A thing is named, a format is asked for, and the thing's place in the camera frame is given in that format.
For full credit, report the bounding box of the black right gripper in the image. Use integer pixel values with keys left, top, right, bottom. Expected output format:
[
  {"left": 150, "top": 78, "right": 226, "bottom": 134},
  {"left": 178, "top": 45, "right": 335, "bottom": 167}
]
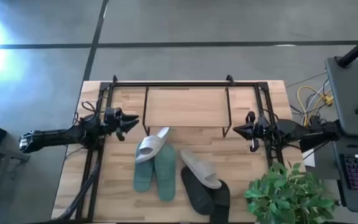
[{"left": 232, "top": 111, "right": 273, "bottom": 153}]

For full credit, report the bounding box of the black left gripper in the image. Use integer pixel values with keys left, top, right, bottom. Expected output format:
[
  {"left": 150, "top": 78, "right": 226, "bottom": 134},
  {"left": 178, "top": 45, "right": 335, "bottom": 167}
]
[{"left": 103, "top": 106, "right": 140, "bottom": 142}]

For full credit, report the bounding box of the beige rubber slide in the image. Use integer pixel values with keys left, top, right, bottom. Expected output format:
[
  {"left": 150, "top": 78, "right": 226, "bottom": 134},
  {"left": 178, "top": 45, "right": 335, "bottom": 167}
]
[
  {"left": 134, "top": 126, "right": 170, "bottom": 164},
  {"left": 179, "top": 149, "right": 223, "bottom": 190}
]

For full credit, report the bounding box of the wooden shelf with black legs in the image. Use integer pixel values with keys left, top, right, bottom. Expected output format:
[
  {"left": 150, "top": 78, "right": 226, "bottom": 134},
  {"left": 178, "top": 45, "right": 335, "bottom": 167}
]
[{"left": 141, "top": 85, "right": 233, "bottom": 138}]

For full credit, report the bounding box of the green rubber slide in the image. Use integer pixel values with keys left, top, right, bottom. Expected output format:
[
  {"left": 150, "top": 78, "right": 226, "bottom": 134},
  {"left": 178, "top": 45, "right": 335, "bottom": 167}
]
[
  {"left": 154, "top": 142, "right": 178, "bottom": 202},
  {"left": 133, "top": 141, "right": 155, "bottom": 193}
]

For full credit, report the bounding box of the black rubber slide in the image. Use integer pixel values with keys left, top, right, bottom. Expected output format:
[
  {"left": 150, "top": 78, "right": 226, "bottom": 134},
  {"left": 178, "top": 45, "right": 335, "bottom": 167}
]
[
  {"left": 180, "top": 166, "right": 214, "bottom": 216},
  {"left": 209, "top": 179, "right": 231, "bottom": 224}
]

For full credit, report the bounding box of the white paper sheet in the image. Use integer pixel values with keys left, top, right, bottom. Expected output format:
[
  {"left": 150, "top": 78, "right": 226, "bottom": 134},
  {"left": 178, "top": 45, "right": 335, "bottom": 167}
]
[{"left": 302, "top": 148, "right": 316, "bottom": 169}]

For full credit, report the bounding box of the green leafy plant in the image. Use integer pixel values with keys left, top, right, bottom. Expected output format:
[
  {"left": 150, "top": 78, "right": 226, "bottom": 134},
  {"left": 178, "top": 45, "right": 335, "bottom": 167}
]
[{"left": 243, "top": 159, "right": 336, "bottom": 224}]

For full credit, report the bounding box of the grey desk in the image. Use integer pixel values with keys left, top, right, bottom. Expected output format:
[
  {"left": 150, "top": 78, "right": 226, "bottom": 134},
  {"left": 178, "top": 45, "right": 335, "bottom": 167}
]
[{"left": 324, "top": 55, "right": 358, "bottom": 215}]

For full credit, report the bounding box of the dark metal side stand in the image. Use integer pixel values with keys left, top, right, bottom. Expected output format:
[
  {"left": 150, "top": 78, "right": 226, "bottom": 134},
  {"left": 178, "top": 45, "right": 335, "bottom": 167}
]
[{"left": 0, "top": 139, "right": 30, "bottom": 224}]

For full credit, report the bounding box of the black pole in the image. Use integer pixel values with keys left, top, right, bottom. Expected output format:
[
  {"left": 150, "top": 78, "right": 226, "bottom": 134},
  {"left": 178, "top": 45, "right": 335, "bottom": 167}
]
[{"left": 336, "top": 28, "right": 358, "bottom": 68}]

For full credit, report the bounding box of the black metal rig frame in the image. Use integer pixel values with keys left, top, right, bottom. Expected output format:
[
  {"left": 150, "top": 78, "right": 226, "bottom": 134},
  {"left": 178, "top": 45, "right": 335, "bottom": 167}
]
[{"left": 51, "top": 74, "right": 287, "bottom": 223}]

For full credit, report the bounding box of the yellow cable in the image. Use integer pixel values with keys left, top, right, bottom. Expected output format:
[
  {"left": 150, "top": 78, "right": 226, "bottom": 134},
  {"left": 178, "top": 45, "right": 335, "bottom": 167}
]
[{"left": 296, "top": 85, "right": 334, "bottom": 127}]

